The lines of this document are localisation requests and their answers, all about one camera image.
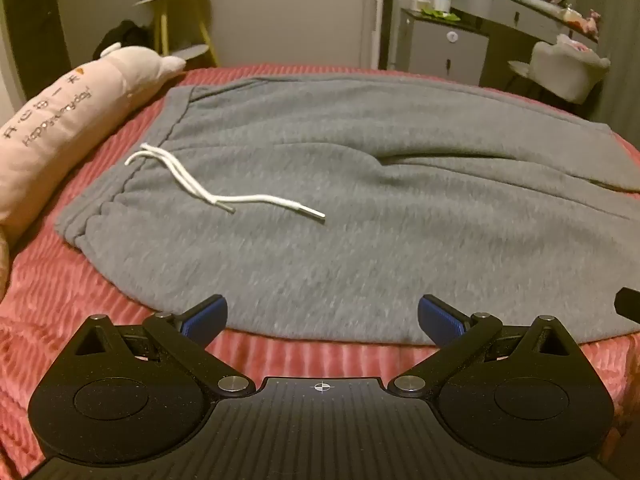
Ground yellow side table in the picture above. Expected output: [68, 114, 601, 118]
[134, 0, 221, 68]

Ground dark cloth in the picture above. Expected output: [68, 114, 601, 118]
[92, 20, 160, 60]

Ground white pole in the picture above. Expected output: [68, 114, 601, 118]
[370, 0, 387, 71]

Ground pink plush toy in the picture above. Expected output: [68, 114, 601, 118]
[575, 9, 601, 33]

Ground white fluffy chair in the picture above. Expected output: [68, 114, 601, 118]
[507, 35, 612, 106]

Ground red ribbed blanket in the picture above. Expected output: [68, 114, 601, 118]
[0, 64, 640, 480]

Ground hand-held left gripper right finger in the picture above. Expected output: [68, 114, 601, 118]
[392, 294, 577, 398]

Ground grey cabinet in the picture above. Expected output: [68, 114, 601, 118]
[397, 7, 491, 86]

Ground grey sweat pants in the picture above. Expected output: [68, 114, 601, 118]
[55, 77, 640, 346]

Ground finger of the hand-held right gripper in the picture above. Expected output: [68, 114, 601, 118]
[614, 287, 640, 322]

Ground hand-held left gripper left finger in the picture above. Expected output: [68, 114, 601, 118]
[70, 295, 256, 398]

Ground grey vanity desk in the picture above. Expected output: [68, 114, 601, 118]
[450, 0, 601, 88]

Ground pink plush pillow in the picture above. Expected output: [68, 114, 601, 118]
[0, 45, 187, 248]

